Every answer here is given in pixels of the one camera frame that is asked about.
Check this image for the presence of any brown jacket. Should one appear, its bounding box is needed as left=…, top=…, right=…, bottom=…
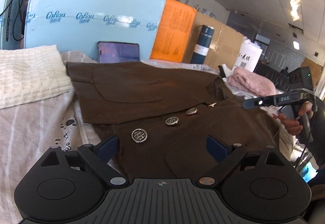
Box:
left=67, top=62, right=278, bottom=180

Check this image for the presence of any person's right hand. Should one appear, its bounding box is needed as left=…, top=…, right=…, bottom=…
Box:
left=278, top=102, right=313, bottom=136

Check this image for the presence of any pink knitted sweater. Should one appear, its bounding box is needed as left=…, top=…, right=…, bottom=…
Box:
left=227, top=67, right=276, bottom=97

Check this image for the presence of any white paper shopping bag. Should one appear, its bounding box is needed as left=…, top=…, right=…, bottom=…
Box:
left=232, top=36, right=262, bottom=72

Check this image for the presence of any printed bed sheet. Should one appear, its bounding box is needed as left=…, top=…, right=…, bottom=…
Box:
left=0, top=50, right=295, bottom=224

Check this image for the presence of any black folded garment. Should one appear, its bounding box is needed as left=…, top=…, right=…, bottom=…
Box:
left=218, top=64, right=232, bottom=78

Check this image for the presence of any brown cardboard box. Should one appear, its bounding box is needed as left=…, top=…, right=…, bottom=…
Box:
left=182, top=12, right=244, bottom=69

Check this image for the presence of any smartphone with lit screen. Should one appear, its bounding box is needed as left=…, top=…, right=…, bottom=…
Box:
left=97, top=41, right=140, bottom=63

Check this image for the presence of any cream knitted sweater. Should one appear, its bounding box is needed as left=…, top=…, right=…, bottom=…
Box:
left=1, top=45, right=73, bottom=109

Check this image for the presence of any dark blue thermos bottle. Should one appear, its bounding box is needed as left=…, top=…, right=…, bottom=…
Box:
left=190, top=25, right=215, bottom=64

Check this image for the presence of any light blue cardboard box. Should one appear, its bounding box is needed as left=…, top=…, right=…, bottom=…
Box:
left=24, top=0, right=166, bottom=59

